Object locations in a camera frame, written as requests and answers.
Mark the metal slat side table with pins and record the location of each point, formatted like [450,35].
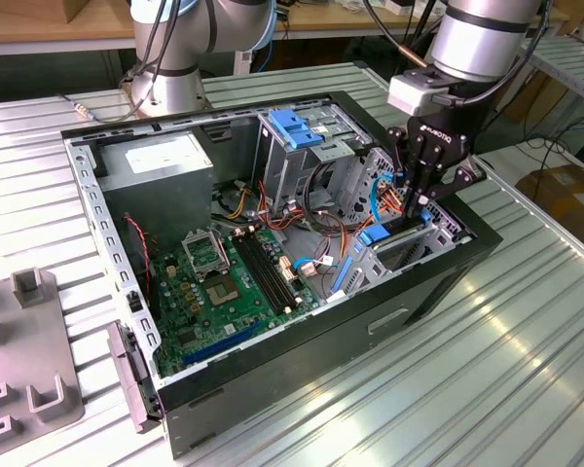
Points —
[574,73]

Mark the grey metal drive cage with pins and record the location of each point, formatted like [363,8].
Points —
[282,165]

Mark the wooden workbench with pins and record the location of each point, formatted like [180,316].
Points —
[321,22]

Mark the grey power supply unit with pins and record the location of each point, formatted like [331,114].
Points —
[160,199]

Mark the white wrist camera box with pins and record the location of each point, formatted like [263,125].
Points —
[409,95]

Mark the black RAM slot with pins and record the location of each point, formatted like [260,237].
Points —
[274,266]
[255,275]
[268,269]
[262,272]

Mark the blue plastic drive bracket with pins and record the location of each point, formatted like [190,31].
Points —
[292,129]

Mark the grey metal disk bay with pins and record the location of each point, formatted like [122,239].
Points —
[365,270]

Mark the blue expansion slot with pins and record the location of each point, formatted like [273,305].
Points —
[224,342]

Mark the grey parts rack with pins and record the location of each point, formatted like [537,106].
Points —
[29,340]

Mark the hard disk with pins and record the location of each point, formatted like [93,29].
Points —
[374,236]

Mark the brown cardboard box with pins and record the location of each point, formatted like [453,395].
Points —
[564,194]

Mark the grey case latch panel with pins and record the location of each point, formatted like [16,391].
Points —
[126,370]

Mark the black open PC case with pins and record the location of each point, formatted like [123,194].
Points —
[297,370]

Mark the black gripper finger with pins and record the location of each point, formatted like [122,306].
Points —
[413,165]
[462,177]

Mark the green motherboard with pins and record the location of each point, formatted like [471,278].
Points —
[214,326]

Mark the CPU socket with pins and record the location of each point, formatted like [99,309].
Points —
[222,293]

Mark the small black case latch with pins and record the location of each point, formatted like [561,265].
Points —
[134,301]

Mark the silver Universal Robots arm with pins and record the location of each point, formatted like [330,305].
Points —
[482,44]

